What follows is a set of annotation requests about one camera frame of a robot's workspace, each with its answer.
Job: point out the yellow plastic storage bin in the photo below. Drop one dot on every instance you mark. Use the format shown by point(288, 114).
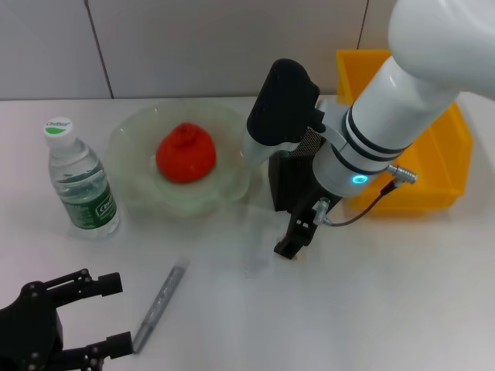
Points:
point(437, 174)

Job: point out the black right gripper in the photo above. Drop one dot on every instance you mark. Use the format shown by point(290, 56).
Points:
point(315, 205)

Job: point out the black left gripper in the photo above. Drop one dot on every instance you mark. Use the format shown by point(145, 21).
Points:
point(31, 328)

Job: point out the grey marker pen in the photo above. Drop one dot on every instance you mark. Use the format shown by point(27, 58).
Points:
point(162, 297)

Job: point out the black mesh pen holder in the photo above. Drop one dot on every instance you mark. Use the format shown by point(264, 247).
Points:
point(284, 181)

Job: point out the clear water bottle green label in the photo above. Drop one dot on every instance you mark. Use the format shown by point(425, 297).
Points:
point(77, 174)

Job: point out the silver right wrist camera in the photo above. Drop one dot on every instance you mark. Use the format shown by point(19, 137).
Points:
point(278, 104)

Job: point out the clear glass fruit plate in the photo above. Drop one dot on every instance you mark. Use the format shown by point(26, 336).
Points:
point(127, 185)

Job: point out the red-orange fruit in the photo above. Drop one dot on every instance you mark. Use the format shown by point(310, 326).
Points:
point(185, 158)

